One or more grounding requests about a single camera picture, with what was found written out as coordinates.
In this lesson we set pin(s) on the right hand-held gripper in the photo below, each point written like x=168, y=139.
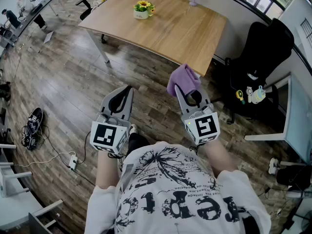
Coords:
x=203, y=128

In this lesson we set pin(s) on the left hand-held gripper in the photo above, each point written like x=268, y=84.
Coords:
x=104, y=135

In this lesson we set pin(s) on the purple cloth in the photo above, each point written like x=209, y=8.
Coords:
x=184, y=78

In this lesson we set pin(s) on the sunflower bouquet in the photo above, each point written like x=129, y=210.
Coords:
x=142, y=10

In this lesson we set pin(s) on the person's right forearm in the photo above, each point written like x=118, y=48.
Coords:
x=217, y=157

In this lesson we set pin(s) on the person's left forearm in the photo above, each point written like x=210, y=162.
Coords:
x=107, y=169

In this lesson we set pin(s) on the person's shoe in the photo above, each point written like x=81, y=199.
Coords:
x=133, y=128
x=273, y=166

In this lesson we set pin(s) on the person's black trousers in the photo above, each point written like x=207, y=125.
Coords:
x=137, y=141

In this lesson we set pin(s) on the small yellow handheld fan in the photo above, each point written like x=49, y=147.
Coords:
x=240, y=96

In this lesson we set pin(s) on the small white handheld fan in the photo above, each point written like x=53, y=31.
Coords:
x=248, y=93

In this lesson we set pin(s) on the mint green cup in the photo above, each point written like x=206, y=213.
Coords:
x=258, y=96

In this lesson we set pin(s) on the white table leg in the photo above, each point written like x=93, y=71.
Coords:
x=98, y=46

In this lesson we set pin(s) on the white power strip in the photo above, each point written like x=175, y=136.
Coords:
x=73, y=162

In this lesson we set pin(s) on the black high-back office chair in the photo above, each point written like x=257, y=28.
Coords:
x=268, y=47

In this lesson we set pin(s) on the person's white printed t-shirt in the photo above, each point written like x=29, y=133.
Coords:
x=175, y=191

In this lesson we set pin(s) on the white paper sheet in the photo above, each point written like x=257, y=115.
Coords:
x=48, y=36

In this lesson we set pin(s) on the black swivel chair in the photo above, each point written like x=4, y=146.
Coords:
x=86, y=11

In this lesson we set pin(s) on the white desk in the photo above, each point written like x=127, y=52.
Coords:
x=297, y=121

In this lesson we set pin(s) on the long black desk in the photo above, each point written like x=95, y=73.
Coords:
x=31, y=14

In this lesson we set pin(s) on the white metal frame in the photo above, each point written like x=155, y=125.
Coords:
x=14, y=177

